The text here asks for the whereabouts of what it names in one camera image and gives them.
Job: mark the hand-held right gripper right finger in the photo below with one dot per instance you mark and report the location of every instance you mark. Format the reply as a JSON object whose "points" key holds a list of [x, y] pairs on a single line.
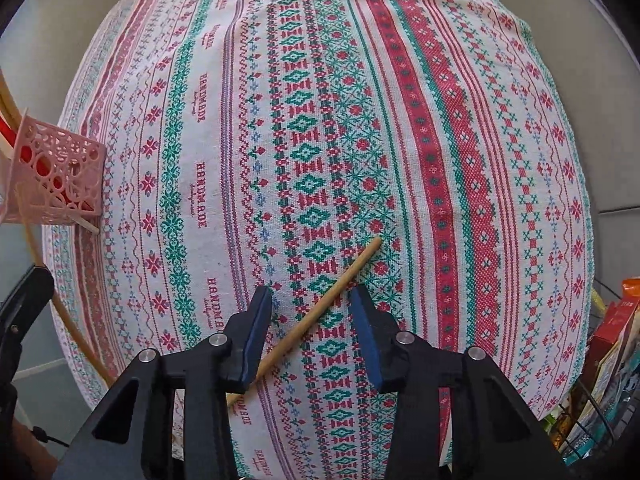
{"points": [[367, 340]]}

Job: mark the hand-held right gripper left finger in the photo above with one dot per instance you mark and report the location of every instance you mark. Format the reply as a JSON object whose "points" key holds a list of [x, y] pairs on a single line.
{"points": [[255, 340]]}

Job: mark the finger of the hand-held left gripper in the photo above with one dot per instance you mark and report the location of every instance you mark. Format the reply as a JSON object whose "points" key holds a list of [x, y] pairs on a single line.
{"points": [[27, 305]]}

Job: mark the wooden chopstick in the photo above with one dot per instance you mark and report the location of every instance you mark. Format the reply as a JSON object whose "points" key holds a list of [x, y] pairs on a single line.
{"points": [[56, 307], [350, 270], [87, 225]]}

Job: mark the pink perforated utensil basket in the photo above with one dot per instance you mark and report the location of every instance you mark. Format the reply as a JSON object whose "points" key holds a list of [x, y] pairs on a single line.
{"points": [[60, 160]]}

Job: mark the person's left forearm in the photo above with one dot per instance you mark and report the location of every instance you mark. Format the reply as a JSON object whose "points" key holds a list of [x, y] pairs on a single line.
{"points": [[20, 450]]}

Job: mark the yellow bamboo chopstick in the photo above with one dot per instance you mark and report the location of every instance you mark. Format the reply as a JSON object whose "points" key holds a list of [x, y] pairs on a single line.
{"points": [[4, 95]]}

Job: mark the patterned red green tablecloth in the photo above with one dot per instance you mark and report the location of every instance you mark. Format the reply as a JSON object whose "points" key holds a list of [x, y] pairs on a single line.
{"points": [[325, 110]]}

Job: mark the red snack packet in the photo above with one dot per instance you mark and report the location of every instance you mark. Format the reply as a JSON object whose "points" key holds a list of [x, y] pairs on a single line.
{"points": [[605, 340]]}

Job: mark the teal snack packet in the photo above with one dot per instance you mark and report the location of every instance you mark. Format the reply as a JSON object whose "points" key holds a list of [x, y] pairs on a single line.
{"points": [[625, 385]]}

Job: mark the orange snack packet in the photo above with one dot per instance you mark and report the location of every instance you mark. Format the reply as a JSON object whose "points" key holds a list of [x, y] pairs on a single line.
{"points": [[631, 291]]}

